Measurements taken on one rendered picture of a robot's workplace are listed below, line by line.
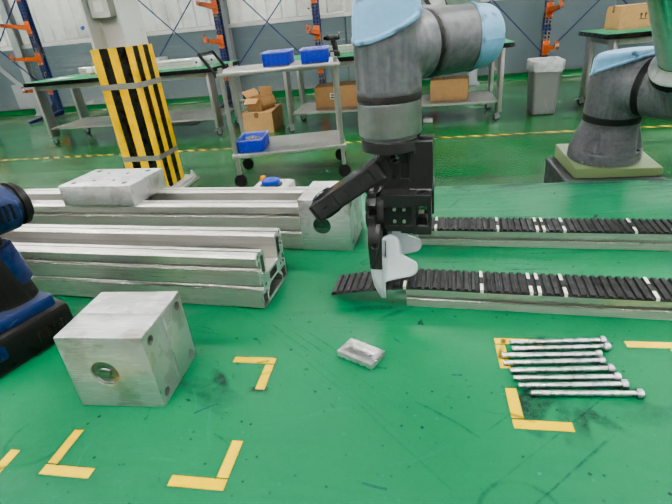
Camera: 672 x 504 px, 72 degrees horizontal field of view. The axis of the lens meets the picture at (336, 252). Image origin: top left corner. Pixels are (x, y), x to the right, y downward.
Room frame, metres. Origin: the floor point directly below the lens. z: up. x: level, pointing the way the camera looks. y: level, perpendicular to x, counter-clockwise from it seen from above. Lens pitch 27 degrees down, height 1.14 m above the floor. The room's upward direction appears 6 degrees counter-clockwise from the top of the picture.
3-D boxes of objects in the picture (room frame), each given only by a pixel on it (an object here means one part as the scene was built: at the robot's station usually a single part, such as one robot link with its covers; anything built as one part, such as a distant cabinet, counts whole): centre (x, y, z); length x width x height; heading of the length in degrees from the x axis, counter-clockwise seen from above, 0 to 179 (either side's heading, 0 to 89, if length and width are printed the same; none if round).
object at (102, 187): (0.90, 0.43, 0.87); 0.16 x 0.11 x 0.07; 74
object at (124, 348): (0.45, 0.24, 0.83); 0.11 x 0.10 x 0.10; 170
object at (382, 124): (0.56, -0.08, 1.03); 0.08 x 0.08 x 0.05
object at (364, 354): (0.44, -0.02, 0.78); 0.05 x 0.03 x 0.01; 50
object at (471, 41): (0.62, -0.16, 1.11); 0.11 x 0.11 x 0.08; 28
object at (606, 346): (0.41, -0.25, 0.78); 0.11 x 0.01 x 0.01; 82
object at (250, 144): (3.87, 0.33, 0.50); 1.03 x 0.55 x 1.01; 90
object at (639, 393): (0.34, -0.24, 0.78); 0.11 x 0.01 x 0.01; 80
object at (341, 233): (0.79, 0.00, 0.83); 0.12 x 0.09 x 0.10; 164
